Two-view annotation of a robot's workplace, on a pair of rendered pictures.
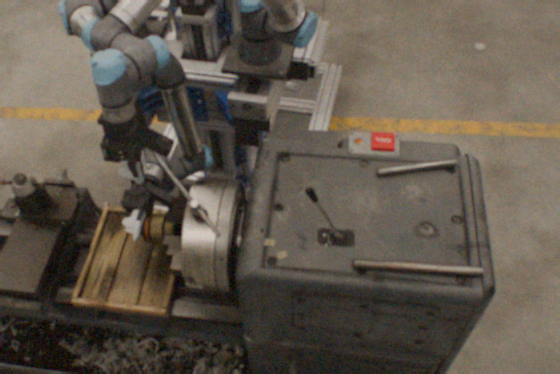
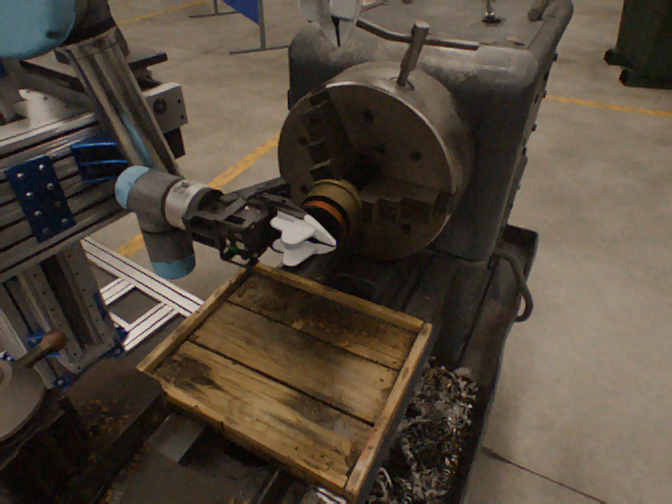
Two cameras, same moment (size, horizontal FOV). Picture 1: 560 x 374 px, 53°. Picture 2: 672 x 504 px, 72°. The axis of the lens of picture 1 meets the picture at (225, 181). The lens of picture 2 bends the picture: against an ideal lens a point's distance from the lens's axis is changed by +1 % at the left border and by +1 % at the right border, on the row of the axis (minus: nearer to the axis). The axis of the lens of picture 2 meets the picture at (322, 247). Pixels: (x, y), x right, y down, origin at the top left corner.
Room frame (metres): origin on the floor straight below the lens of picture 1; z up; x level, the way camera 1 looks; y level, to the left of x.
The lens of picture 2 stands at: (0.82, 0.77, 1.46)
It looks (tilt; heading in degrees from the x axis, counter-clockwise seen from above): 38 degrees down; 281
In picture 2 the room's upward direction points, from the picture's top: straight up
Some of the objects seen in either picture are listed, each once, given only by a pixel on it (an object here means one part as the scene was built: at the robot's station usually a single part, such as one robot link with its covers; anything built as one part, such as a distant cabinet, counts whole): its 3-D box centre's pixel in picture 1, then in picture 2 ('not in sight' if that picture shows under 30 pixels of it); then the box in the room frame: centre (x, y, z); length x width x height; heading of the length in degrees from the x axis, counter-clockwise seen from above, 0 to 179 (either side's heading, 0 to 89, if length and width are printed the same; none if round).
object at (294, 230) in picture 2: (132, 223); (299, 233); (0.95, 0.29, 1.09); 0.09 x 0.06 x 0.03; 163
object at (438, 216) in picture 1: (356, 244); (430, 102); (0.78, -0.33, 1.06); 0.59 x 0.48 x 0.39; 73
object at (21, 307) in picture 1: (28, 244); not in sight; (1.07, 0.68, 0.90); 0.47 x 0.30 x 0.06; 163
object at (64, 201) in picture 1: (47, 210); (70, 457); (1.12, 0.58, 0.99); 0.20 x 0.10 x 0.05; 73
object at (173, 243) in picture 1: (180, 258); (405, 201); (0.81, 0.16, 1.08); 0.12 x 0.11 x 0.05; 163
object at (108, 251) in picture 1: (134, 258); (290, 355); (0.96, 0.33, 0.89); 0.36 x 0.30 x 0.04; 163
